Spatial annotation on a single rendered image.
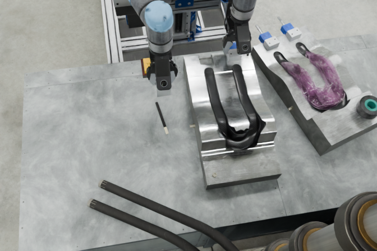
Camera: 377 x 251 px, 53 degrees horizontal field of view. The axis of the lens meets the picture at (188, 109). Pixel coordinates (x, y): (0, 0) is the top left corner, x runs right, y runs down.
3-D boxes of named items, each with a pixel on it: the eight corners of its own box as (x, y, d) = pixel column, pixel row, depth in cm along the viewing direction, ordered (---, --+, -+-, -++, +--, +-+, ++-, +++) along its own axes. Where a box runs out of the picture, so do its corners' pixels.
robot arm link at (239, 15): (257, 11, 121) (233, 14, 120) (254, 21, 125) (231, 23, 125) (252, -6, 125) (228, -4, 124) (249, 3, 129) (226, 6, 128)
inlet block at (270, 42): (249, 31, 158) (252, 23, 154) (260, 27, 160) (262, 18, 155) (266, 54, 153) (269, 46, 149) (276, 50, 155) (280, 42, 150)
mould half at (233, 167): (183, 69, 152) (184, 49, 140) (245, 61, 155) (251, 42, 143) (205, 190, 130) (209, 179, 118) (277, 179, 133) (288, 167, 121)
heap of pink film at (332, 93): (275, 64, 148) (280, 52, 141) (312, 49, 152) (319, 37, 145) (313, 118, 138) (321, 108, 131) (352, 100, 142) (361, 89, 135)
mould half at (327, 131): (250, 54, 157) (255, 37, 147) (301, 33, 163) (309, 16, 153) (320, 156, 137) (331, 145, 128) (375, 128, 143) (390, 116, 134)
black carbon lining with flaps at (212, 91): (201, 70, 144) (203, 56, 135) (242, 66, 145) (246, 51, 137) (219, 156, 129) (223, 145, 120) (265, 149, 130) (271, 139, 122)
